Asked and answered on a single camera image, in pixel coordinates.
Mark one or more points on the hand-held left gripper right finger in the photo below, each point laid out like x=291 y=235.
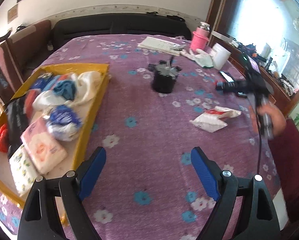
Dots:
x=204 y=172

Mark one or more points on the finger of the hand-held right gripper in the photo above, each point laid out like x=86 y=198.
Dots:
x=235 y=90
x=225 y=83

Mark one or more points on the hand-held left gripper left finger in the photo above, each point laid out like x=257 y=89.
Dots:
x=93 y=172

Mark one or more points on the pink tissue pack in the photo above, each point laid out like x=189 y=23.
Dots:
x=43 y=147

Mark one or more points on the floral tissue pack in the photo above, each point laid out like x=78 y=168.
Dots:
x=23 y=172

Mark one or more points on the yellow cardboard box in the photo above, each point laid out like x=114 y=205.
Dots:
x=97 y=100

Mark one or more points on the black plastic bag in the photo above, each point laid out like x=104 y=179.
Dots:
x=17 y=122

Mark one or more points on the red plastic bag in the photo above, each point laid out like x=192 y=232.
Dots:
x=2 y=140

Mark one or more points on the person's right forearm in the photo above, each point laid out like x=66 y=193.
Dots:
x=289 y=160

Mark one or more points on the person's right hand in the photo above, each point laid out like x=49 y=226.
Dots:
x=274 y=120

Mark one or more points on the black phone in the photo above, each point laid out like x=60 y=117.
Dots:
x=227 y=76

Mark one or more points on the small black object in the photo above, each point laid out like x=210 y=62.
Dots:
x=242 y=95

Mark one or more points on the white round container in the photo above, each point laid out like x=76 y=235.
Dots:
x=220 y=58

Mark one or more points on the white and red tissue pack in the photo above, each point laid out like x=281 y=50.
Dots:
x=214 y=120

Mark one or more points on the white gloves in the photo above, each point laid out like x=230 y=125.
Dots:
x=199 y=57

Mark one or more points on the pink bottle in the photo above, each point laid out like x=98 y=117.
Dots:
x=199 y=38

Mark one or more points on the wooden mirror cabinet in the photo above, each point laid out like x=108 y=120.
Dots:
x=272 y=30

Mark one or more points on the blue and white plastic bag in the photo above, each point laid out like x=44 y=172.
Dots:
x=63 y=122

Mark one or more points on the black pen holder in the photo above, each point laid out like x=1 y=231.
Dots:
x=164 y=82

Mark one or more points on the white papers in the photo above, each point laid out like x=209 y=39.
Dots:
x=159 y=43

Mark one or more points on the cream cloth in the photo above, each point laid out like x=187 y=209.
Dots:
x=89 y=85

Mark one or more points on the blue cloth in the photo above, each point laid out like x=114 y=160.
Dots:
x=64 y=88

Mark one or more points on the blue packet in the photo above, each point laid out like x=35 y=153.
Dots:
x=42 y=80

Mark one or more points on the black headboard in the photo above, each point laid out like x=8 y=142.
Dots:
x=119 y=25

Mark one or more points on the pink padded chair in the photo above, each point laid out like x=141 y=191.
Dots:
x=3 y=62

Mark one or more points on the brown chair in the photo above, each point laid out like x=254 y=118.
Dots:
x=29 y=45

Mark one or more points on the small wall plaque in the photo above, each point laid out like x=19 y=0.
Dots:
x=12 y=13

